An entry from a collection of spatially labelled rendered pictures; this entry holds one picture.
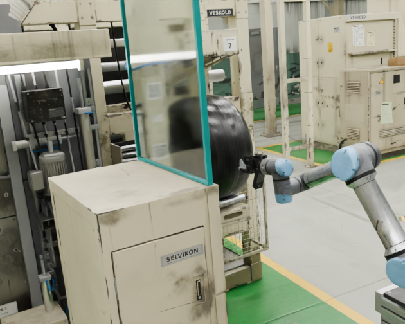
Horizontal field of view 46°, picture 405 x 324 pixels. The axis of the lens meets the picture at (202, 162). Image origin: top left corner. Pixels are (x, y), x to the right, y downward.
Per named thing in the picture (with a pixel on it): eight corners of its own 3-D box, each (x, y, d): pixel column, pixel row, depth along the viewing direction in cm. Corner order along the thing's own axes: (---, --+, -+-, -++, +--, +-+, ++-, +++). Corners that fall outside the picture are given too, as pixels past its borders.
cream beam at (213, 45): (144, 63, 248) (142, 33, 245) (126, 63, 270) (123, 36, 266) (240, 54, 278) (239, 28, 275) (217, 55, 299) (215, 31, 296)
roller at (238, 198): (186, 206, 239) (184, 212, 242) (190, 212, 237) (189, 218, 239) (243, 191, 256) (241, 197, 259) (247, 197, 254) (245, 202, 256)
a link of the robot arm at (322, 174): (386, 132, 186) (298, 171, 224) (369, 137, 179) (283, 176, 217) (398, 160, 184) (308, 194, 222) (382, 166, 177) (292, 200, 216)
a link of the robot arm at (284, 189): (302, 198, 211) (299, 174, 210) (285, 205, 204) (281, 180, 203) (288, 197, 217) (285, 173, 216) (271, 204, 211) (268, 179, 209)
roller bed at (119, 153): (125, 198, 270) (119, 146, 263) (116, 193, 282) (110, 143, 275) (157, 191, 279) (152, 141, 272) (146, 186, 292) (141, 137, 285)
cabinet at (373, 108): (369, 162, 656) (369, 70, 627) (339, 156, 707) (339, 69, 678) (416, 152, 693) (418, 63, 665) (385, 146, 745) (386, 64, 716)
